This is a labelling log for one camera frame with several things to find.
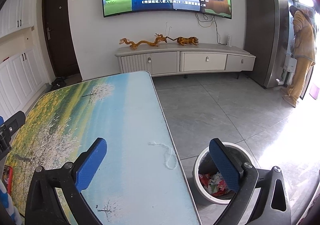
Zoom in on white string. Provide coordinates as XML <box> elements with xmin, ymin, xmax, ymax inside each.
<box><xmin>147</xmin><ymin>141</ymin><xmax>178</xmax><ymax>170</ymax></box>

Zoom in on landscape print table mat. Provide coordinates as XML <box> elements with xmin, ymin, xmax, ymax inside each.
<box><xmin>5</xmin><ymin>71</ymin><xmax>201</xmax><ymax>224</ymax></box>

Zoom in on red snack packet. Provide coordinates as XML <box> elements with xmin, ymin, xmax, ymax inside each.
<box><xmin>2</xmin><ymin>165</ymin><xmax>13</xmax><ymax>194</ymax></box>

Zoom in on white TV cabinet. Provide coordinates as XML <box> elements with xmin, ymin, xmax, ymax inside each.
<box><xmin>115</xmin><ymin>43</ymin><xmax>255</xmax><ymax>76</ymax></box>

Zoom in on golden dragon figurine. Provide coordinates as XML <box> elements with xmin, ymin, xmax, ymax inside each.
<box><xmin>119</xmin><ymin>34</ymin><xmax>167</xmax><ymax>50</ymax></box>

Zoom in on blue white cloth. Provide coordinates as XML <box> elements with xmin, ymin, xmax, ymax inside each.
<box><xmin>0</xmin><ymin>181</ymin><xmax>22</xmax><ymax>225</ymax></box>

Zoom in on black shoes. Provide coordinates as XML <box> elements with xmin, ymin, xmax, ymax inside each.
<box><xmin>51</xmin><ymin>77</ymin><xmax>67</xmax><ymax>90</ymax></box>

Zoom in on white round trash bin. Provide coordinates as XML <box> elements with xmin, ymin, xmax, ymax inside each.
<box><xmin>192</xmin><ymin>142</ymin><xmax>257</xmax><ymax>206</ymax></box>

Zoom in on grey refrigerator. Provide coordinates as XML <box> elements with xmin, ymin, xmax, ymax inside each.
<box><xmin>244</xmin><ymin>0</ymin><xmax>293</xmax><ymax>88</ymax></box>

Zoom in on white wall cabinets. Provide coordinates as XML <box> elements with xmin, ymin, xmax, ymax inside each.
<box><xmin>1</xmin><ymin>0</ymin><xmax>48</xmax><ymax>119</ymax></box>

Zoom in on golden tiger figurine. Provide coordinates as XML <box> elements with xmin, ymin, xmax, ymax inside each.
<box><xmin>166</xmin><ymin>36</ymin><xmax>199</xmax><ymax>46</ymax></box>

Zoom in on dark brown door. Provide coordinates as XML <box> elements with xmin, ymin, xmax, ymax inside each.
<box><xmin>42</xmin><ymin>0</ymin><xmax>80</xmax><ymax>77</ymax></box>

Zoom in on white power strip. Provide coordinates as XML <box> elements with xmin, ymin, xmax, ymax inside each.
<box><xmin>227</xmin><ymin>35</ymin><xmax>232</xmax><ymax>47</ymax></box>

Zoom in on person in yellow pajamas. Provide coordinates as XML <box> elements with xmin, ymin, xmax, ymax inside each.
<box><xmin>281</xmin><ymin>6</ymin><xmax>316</xmax><ymax>107</ymax></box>

